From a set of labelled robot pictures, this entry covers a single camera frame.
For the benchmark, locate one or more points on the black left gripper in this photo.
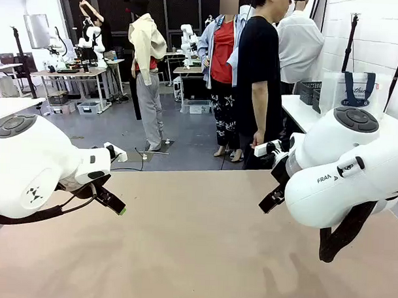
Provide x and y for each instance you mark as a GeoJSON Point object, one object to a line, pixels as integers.
{"type": "Point", "coordinates": [86, 189]}

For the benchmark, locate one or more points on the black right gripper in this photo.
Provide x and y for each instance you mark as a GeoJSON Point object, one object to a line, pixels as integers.
{"type": "Point", "coordinates": [280, 171]}

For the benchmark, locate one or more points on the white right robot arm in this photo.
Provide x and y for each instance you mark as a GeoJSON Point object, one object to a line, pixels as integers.
{"type": "Point", "coordinates": [335, 167]}

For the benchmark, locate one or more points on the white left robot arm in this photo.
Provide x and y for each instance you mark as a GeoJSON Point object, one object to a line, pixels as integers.
{"type": "Point", "coordinates": [31, 169]}

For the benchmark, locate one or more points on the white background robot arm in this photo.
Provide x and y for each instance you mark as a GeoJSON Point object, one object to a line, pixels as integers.
{"type": "Point", "coordinates": [188, 44]}

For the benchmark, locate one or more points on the person's right forearm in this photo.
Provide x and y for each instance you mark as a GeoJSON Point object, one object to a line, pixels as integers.
{"type": "Point", "coordinates": [261, 105]}

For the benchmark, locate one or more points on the person's right hand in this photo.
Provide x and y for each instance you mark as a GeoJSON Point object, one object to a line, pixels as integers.
{"type": "Point", "coordinates": [258, 139]}

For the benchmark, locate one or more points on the metal floor plate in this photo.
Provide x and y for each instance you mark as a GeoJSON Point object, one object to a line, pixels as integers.
{"type": "Point", "coordinates": [136, 156]}

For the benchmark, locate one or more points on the white side table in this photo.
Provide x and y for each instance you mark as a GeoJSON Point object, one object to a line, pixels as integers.
{"type": "Point", "coordinates": [296, 111]}

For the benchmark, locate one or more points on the small grey plastic floor bin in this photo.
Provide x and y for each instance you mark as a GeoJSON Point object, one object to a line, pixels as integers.
{"type": "Point", "coordinates": [88, 108]}

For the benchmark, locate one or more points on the clear plastic storage bin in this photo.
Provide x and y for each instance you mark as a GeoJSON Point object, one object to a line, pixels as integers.
{"type": "Point", "coordinates": [196, 106]}

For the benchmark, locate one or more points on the wooden background work table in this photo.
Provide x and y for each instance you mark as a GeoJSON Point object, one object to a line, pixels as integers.
{"type": "Point", "coordinates": [74, 74]}

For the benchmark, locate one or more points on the person in black t-shirt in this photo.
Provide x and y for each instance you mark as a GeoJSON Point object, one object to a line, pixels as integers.
{"type": "Point", "coordinates": [257, 59]}

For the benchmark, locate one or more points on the mannequin with beige jacket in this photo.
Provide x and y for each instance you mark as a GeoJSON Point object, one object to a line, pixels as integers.
{"type": "Point", "coordinates": [146, 62]}

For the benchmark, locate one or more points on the person in red shirt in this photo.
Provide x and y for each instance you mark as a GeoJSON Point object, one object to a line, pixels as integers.
{"type": "Point", "coordinates": [223, 58]}

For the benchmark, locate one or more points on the person in white shirt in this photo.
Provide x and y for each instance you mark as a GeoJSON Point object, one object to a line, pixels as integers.
{"type": "Point", "coordinates": [299, 48]}

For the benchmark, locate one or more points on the black tripod with clamp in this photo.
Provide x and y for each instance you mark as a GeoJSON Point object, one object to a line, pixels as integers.
{"type": "Point", "coordinates": [23, 64]}

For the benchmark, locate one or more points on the background person in dark shirt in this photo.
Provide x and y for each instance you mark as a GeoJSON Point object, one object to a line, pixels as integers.
{"type": "Point", "coordinates": [100, 31]}

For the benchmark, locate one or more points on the grey whiteboard panel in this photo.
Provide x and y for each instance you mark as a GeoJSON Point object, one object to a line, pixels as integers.
{"type": "Point", "coordinates": [36, 30]}

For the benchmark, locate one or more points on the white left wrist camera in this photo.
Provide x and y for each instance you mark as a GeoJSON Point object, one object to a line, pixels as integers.
{"type": "Point", "coordinates": [117, 154]}

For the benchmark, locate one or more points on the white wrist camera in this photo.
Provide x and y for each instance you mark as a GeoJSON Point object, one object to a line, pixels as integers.
{"type": "Point", "coordinates": [266, 148]}
{"type": "Point", "coordinates": [117, 154]}

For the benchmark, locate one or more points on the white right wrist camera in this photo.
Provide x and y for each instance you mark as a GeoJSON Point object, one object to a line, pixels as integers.
{"type": "Point", "coordinates": [266, 148]}

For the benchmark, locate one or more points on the black camera tripod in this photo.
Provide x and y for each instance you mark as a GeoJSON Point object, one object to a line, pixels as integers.
{"type": "Point", "coordinates": [350, 43]}

